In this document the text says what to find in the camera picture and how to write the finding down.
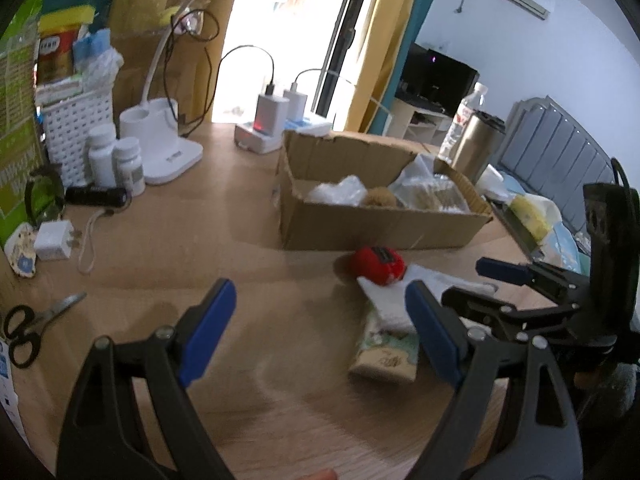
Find white perforated basket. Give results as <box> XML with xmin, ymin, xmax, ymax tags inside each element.
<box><xmin>41</xmin><ymin>87</ymin><xmax>113</xmax><ymax>188</ymax></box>

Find brown plush ball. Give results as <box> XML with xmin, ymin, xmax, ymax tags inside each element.
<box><xmin>360</xmin><ymin>186</ymin><xmax>398</xmax><ymax>208</ymax></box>

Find green snack bag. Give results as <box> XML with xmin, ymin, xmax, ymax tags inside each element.
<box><xmin>0</xmin><ymin>0</ymin><xmax>44</xmax><ymax>242</ymax></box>

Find small white pill bottle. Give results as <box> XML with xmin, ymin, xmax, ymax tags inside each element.
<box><xmin>113</xmin><ymin>136</ymin><xmax>145</xmax><ymax>197</ymax></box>

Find white power strip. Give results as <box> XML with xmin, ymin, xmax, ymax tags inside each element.
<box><xmin>233</xmin><ymin>113</ymin><xmax>333</xmax><ymax>155</ymax></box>

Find plastic bag with brown item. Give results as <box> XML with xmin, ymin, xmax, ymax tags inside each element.
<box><xmin>388</xmin><ymin>154</ymin><xmax>471</xmax><ymax>214</ymax></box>

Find person's hand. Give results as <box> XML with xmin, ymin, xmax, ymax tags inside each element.
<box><xmin>297</xmin><ymin>469</ymin><xmax>338</xmax><ymax>480</ymax></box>

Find white charger with black cable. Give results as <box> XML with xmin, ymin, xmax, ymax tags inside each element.
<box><xmin>217</xmin><ymin>44</ymin><xmax>288</xmax><ymax>136</ymax></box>

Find grey padded headboard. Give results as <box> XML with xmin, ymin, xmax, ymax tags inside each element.
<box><xmin>491</xmin><ymin>96</ymin><xmax>614</xmax><ymax>233</ymax></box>

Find white tv cabinet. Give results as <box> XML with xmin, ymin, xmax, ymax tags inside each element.
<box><xmin>385</xmin><ymin>98</ymin><xmax>452</xmax><ymax>146</ymax></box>

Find black flashlight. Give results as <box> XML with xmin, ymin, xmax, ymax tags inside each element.
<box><xmin>65</xmin><ymin>186</ymin><xmax>129</xmax><ymax>209</ymax></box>

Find clear water bottle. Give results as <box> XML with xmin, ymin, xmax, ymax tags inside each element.
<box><xmin>438</xmin><ymin>81</ymin><xmax>488</xmax><ymax>164</ymax></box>

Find red plush ball keychain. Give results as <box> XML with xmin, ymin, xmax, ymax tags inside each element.
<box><xmin>348</xmin><ymin>246</ymin><xmax>407</xmax><ymax>286</ymax></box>

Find white plug adapter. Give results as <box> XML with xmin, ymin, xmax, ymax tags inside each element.
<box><xmin>34</xmin><ymin>220</ymin><xmax>81</xmax><ymax>261</ymax></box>

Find white desk lamp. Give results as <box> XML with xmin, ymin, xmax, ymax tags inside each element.
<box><xmin>119</xmin><ymin>0</ymin><xmax>203</xmax><ymax>185</ymax></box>

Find white paper towel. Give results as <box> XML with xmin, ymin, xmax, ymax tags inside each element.
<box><xmin>356</xmin><ymin>263</ymin><xmax>499</xmax><ymax>335</ymax></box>

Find tissue pack with cartoon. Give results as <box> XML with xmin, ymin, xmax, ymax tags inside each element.
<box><xmin>349</xmin><ymin>304</ymin><xmax>420</xmax><ymax>384</ymax></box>

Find steel thermos tumbler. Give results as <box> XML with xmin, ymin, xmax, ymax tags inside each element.
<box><xmin>451</xmin><ymin>110</ymin><xmax>506</xmax><ymax>183</ymax></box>

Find black television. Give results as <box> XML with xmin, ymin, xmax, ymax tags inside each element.
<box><xmin>395</xmin><ymin>44</ymin><xmax>480</xmax><ymax>118</ymax></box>

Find bubble wrap bundle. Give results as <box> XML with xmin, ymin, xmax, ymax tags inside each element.
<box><xmin>306</xmin><ymin>176</ymin><xmax>368</xmax><ymax>207</ymax></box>

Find cardboard box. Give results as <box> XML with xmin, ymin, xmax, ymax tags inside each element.
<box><xmin>277</xmin><ymin>131</ymin><xmax>491</xmax><ymax>250</ymax></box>

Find black scissors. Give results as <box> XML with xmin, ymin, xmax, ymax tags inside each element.
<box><xmin>2</xmin><ymin>292</ymin><xmax>87</xmax><ymax>370</ymax></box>

